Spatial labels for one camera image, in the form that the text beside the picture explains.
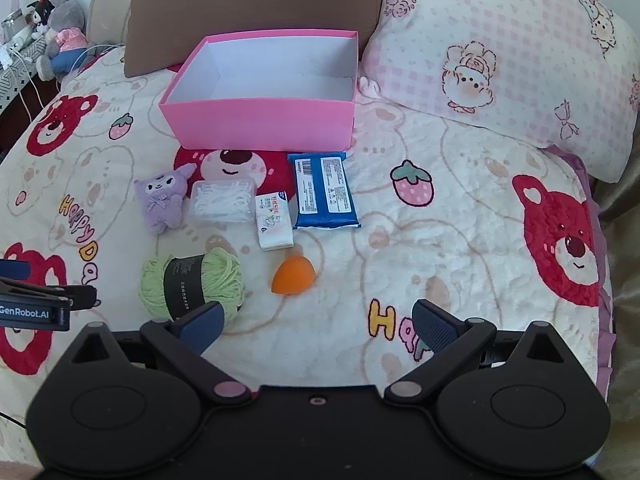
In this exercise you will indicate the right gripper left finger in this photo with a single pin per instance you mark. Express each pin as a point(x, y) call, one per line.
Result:
point(180, 344)

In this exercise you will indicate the pink checkered pillow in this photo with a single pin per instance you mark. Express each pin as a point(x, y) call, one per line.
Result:
point(561, 73)

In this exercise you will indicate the pink cardboard box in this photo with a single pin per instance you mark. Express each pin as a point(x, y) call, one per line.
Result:
point(282, 90)

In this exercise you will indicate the purple Kuromi plush toy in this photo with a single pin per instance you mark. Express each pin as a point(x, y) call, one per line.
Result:
point(161, 198)

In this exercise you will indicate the orange makeup sponge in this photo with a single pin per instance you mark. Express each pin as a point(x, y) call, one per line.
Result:
point(294, 275)

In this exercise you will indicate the green yarn ball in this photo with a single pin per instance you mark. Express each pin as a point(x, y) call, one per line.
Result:
point(171, 287)

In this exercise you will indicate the blue cookie package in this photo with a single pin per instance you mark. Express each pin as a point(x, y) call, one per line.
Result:
point(324, 200)

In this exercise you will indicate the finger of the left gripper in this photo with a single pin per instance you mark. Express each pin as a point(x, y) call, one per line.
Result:
point(14, 269)
point(78, 296)

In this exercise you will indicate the grey bunny plush doll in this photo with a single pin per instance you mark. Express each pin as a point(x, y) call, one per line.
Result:
point(67, 44)

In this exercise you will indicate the patterned bedside table cloth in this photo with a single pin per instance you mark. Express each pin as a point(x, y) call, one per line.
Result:
point(18, 71)

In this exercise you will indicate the clear floss pick box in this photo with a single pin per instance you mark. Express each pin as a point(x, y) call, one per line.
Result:
point(223, 201)

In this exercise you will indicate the cream bear print blanket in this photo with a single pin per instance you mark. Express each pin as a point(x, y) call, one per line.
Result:
point(476, 222)

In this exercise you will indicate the white tissue pack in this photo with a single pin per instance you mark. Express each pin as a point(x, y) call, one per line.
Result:
point(273, 221)

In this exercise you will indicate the black white plush doll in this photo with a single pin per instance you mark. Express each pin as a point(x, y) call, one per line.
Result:
point(41, 10)

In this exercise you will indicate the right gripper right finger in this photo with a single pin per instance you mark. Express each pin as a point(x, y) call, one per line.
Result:
point(457, 346)

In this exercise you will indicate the brown embroidered cushion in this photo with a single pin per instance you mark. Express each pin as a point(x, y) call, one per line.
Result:
point(163, 33)

